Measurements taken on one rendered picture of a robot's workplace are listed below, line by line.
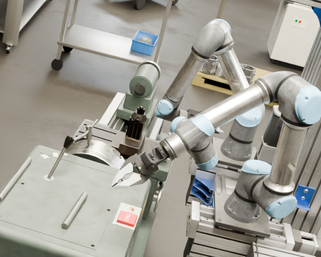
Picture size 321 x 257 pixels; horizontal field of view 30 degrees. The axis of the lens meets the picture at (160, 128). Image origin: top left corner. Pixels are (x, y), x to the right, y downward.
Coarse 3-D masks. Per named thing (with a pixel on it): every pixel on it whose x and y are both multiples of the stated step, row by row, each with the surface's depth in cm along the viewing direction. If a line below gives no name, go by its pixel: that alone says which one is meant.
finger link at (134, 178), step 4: (132, 176) 186; (136, 176) 186; (124, 180) 186; (128, 180) 186; (132, 180) 186; (136, 180) 186; (116, 184) 186; (120, 184) 185; (124, 184) 185; (128, 184) 186; (116, 188) 186; (120, 188) 186
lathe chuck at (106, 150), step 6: (72, 144) 252; (78, 144) 249; (84, 144) 248; (96, 144) 249; (102, 144) 250; (66, 150) 249; (96, 150) 244; (102, 150) 246; (108, 150) 248; (108, 156) 245; (114, 156) 248; (114, 162) 245; (120, 162) 249
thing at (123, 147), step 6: (144, 132) 316; (126, 138) 306; (144, 138) 315; (120, 144) 300; (126, 144) 300; (132, 144) 302; (120, 150) 301; (126, 150) 301; (132, 150) 300; (138, 150) 299
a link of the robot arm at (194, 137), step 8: (192, 120) 190; (200, 120) 189; (208, 120) 189; (184, 128) 189; (192, 128) 188; (200, 128) 188; (208, 128) 189; (184, 136) 188; (192, 136) 188; (200, 136) 189; (208, 136) 191; (184, 144) 188; (192, 144) 189; (200, 144) 191
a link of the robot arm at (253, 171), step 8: (248, 160) 237; (256, 160) 238; (248, 168) 232; (256, 168) 231; (264, 168) 232; (240, 176) 236; (248, 176) 232; (256, 176) 230; (264, 176) 229; (240, 184) 236; (248, 184) 232; (256, 184) 228; (240, 192) 236; (248, 192) 233
